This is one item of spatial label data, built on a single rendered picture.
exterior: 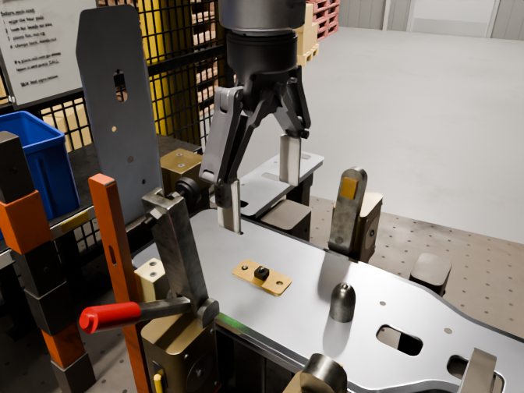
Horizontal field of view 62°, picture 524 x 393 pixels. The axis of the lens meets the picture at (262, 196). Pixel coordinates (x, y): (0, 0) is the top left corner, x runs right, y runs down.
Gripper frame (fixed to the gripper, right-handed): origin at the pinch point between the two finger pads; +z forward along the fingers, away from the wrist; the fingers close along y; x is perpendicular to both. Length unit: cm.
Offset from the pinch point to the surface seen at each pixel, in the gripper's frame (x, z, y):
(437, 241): -12, 43, 68
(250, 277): 1.1, 13.3, -1.3
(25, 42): 54, -12, 4
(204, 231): 14.2, 13.5, 4.0
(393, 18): 240, 90, 764
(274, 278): -1.9, 13.2, 0.5
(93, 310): -0.1, -1.3, -25.6
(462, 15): 130, 78, 776
